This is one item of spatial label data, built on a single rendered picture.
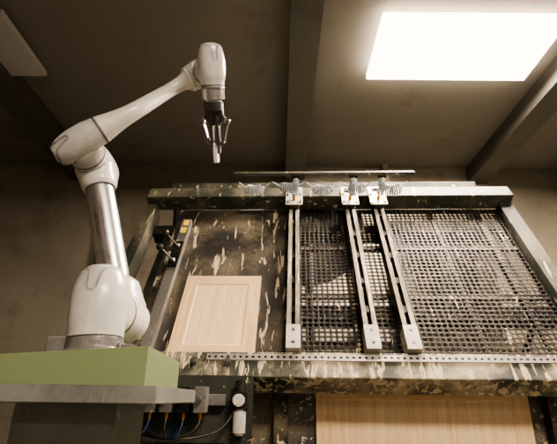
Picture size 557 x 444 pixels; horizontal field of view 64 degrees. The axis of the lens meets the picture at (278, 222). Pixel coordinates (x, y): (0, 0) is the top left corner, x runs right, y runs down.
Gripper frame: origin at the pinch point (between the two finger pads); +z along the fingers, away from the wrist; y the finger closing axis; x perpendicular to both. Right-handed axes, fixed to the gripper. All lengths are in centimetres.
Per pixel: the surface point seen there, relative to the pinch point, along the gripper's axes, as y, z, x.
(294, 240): -22, 53, -60
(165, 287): 35, 66, -17
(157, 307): 34, 71, -4
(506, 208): -141, 43, -103
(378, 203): -68, 38, -88
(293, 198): -18, 35, -83
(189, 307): 20, 73, -9
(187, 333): 16, 78, 4
